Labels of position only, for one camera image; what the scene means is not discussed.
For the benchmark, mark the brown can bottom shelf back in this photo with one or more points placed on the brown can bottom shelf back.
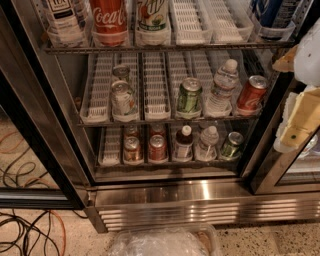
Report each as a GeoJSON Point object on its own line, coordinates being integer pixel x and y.
{"type": "Point", "coordinates": [131, 131]}

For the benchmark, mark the brown can bottom shelf front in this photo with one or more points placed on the brown can bottom shelf front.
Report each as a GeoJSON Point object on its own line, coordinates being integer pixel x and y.
{"type": "Point", "coordinates": [132, 150]}

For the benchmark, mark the brown can shelf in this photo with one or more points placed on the brown can shelf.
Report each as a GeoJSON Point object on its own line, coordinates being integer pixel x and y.
{"type": "Point", "coordinates": [131, 131]}
{"type": "Point", "coordinates": [132, 150]}

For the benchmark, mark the red can bottom shelf front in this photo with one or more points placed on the red can bottom shelf front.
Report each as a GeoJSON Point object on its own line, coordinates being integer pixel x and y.
{"type": "Point", "coordinates": [157, 150]}

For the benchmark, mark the glass fridge door left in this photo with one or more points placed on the glass fridge door left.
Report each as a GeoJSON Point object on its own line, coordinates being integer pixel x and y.
{"type": "Point", "coordinates": [35, 120]}

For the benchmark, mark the white soda can behind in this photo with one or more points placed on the white soda can behind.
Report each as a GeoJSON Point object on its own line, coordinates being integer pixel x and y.
{"type": "Point", "coordinates": [121, 72]}

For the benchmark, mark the white soda can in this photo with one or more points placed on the white soda can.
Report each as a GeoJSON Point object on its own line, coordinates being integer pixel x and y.
{"type": "Point", "coordinates": [124, 106]}
{"type": "Point", "coordinates": [121, 72]}

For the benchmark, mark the white soda can front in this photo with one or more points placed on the white soda can front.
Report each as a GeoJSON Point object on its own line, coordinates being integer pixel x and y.
{"type": "Point", "coordinates": [124, 106]}

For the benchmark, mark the clear water bottle middle shelf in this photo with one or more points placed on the clear water bottle middle shelf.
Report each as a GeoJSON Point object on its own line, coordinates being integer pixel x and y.
{"type": "Point", "coordinates": [225, 80]}

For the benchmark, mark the water bottle bottom shelf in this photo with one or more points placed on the water bottle bottom shelf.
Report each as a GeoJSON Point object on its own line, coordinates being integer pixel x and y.
{"type": "Point", "coordinates": [206, 146]}

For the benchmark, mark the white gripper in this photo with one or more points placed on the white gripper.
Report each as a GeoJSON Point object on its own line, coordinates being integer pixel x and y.
{"type": "Point", "coordinates": [308, 60]}

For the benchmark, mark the red can bottom shelf back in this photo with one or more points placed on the red can bottom shelf back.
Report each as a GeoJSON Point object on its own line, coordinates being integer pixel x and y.
{"type": "Point", "coordinates": [157, 129]}

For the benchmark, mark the large coca-cola bottle top shelf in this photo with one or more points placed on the large coca-cola bottle top shelf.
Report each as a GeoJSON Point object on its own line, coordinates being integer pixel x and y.
{"type": "Point", "coordinates": [110, 20]}

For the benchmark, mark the stainless steel fridge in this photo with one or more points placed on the stainless steel fridge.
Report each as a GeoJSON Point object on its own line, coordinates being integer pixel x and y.
{"type": "Point", "coordinates": [260, 185]}

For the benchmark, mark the tea bottle top shelf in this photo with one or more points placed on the tea bottle top shelf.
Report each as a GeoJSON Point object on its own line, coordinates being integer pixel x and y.
{"type": "Point", "coordinates": [67, 21]}

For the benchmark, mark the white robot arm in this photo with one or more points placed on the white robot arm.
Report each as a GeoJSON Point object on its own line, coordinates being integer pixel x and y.
{"type": "Point", "coordinates": [307, 59]}

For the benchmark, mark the red coke can shelf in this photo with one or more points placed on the red coke can shelf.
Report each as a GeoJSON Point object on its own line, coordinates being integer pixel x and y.
{"type": "Point", "coordinates": [251, 95]}

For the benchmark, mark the green label soda bottle top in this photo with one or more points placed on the green label soda bottle top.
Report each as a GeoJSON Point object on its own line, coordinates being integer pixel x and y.
{"type": "Point", "coordinates": [152, 23]}

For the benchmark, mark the clear plastic bin with bag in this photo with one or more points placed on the clear plastic bin with bag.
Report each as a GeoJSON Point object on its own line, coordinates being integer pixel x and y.
{"type": "Point", "coordinates": [174, 240]}

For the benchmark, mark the green can bottom shelf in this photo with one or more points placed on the green can bottom shelf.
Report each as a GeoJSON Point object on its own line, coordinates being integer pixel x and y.
{"type": "Point", "coordinates": [231, 147]}

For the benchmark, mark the dark juice bottle bottom shelf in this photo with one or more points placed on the dark juice bottle bottom shelf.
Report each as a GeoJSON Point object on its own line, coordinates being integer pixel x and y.
{"type": "Point", "coordinates": [183, 144]}

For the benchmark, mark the blue can top shelf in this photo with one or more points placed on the blue can top shelf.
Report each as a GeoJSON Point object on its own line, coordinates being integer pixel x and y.
{"type": "Point", "coordinates": [274, 16]}

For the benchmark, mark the green soda can middle shelf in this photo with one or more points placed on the green soda can middle shelf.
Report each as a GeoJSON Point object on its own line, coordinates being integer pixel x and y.
{"type": "Point", "coordinates": [189, 98]}

